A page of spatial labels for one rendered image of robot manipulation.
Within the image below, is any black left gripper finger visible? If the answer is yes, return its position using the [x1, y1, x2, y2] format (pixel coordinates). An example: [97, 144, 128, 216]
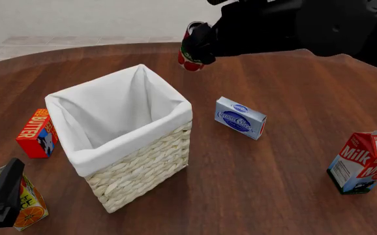
[0, 157, 25, 210]

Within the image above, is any red tomato sauce can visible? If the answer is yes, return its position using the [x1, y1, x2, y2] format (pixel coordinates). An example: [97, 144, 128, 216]
[177, 21, 213, 72]

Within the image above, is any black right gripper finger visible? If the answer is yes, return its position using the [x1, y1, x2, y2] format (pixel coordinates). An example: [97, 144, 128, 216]
[182, 23, 217, 66]

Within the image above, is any red butter box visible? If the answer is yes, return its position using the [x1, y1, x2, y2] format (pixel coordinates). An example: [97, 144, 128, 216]
[15, 108, 59, 159]

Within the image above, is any red and white milk carton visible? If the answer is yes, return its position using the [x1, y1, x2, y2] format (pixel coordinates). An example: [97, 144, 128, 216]
[326, 129, 377, 196]

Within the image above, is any wicker basket with white liner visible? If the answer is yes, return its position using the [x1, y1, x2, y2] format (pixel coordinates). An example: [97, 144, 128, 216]
[44, 63, 194, 213]

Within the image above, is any orange juice carton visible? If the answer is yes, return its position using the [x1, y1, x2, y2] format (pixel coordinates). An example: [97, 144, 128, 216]
[0, 164, 50, 232]

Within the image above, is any blue cream cheese box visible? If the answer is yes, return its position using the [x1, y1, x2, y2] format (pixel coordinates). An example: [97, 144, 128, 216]
[215, 96, 267, 141]

